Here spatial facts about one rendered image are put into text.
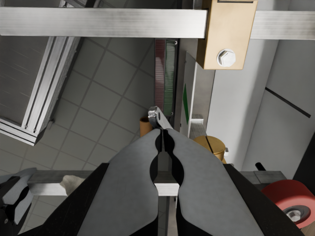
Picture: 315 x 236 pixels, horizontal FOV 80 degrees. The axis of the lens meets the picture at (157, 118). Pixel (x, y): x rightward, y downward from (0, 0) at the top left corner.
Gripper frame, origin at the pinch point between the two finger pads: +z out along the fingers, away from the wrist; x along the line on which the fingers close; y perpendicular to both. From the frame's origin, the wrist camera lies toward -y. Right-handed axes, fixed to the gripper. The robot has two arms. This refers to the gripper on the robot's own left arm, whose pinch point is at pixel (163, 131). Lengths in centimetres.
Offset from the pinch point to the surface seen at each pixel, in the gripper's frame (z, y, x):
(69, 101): 98, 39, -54
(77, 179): 11.1, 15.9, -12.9
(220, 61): 11.8, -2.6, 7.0
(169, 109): 27.4, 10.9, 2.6
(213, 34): 12.2, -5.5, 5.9
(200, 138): 14.5, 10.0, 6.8
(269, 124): 29.7, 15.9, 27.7
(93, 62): 97, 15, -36
